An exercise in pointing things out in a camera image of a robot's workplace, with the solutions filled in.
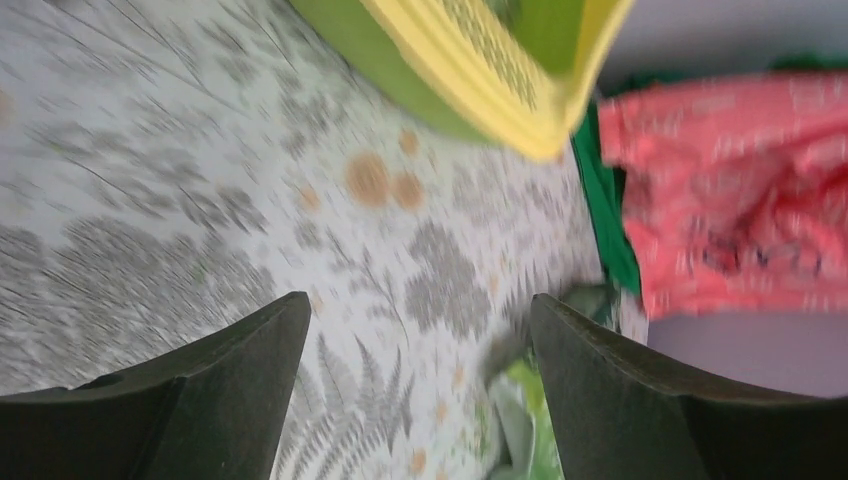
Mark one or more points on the green litter bag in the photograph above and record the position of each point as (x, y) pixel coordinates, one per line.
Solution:
(518, 395)

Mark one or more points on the green cloth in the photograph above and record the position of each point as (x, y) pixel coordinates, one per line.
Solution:
(603, 186)

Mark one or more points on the yellow litter box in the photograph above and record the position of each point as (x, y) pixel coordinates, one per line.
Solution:
(512, 73)

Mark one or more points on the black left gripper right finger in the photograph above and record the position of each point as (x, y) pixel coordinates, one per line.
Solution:
(622, 411)

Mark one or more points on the floral table mat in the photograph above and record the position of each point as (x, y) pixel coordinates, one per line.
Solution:
(168, 167)

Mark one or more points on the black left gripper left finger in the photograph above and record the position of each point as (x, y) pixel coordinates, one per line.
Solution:
(211, 409)

